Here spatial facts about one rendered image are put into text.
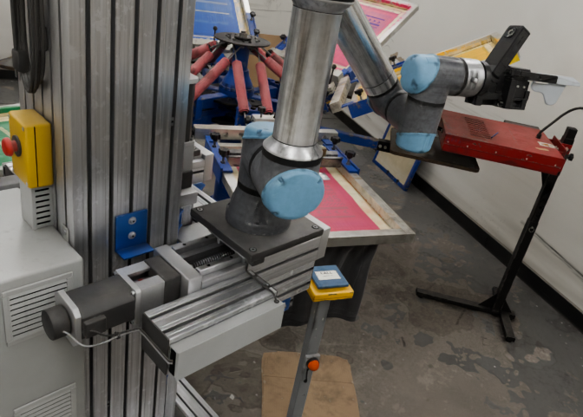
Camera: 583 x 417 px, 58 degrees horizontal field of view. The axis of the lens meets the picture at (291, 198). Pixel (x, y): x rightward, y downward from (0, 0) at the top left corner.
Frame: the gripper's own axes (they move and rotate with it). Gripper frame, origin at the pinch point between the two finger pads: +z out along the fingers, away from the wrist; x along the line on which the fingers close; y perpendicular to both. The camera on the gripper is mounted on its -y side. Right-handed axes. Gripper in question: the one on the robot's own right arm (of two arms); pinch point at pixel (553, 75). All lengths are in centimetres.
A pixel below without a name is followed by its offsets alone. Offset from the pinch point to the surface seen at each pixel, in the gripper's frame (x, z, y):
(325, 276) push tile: -37, -27, 66
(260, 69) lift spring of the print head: -174, -13, 24
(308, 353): -39, -28, 95
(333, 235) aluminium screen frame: -55, -18, 62
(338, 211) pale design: -77, -6, 62
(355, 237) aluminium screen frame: -54, -10, 63
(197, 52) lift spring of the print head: -197, -41, 20
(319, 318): -37, -27, 81
